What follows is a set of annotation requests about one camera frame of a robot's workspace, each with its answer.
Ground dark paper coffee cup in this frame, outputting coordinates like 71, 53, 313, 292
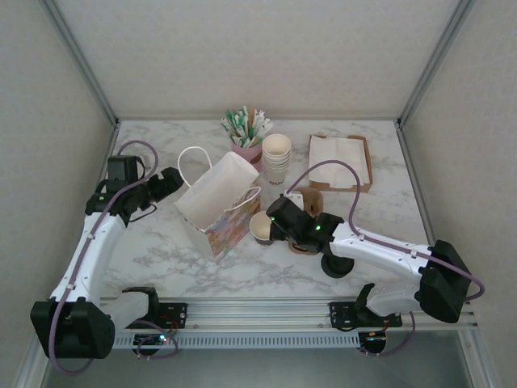
249, 210, 280, 247

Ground animal print paper gift bag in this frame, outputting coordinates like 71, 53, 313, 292
173, 145, 263, 259

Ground stack of brown pulp carriers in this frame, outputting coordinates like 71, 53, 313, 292
288, 186, 326, 256

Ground stack of black cup lids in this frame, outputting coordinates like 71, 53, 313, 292
320, 252, 355, 280

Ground stack of cream paper cups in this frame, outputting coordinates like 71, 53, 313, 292
261, 133, 292, 189

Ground brown cardboard napkin tray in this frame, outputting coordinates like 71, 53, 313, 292
308, 134, 373, 195

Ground white paper napkins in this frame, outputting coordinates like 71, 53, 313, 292
309, 136, 369, 189

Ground pink paper cup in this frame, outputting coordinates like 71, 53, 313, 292
229, 139, 264, 174

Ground wooden stirrer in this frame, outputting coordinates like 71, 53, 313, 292
247, 108, 259, 143

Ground black controller board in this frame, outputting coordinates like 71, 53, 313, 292
132, 333, 170, 347
361, 331, 389, 347

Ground aluminium side rail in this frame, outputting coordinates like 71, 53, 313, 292
91, 120, 121, 195
397, 123, 438, 243

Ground aluminium front rail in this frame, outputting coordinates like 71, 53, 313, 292
96, 297, 478, 329

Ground grey slotted cable duct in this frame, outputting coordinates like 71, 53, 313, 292
112, 333, 361, 349

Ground aluminium frame post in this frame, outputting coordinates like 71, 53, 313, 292
40, 0, 121, 127
397, 0, 477, 127

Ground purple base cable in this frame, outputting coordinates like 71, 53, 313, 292
363, 310, 417, 359
135, 318, 179, 361

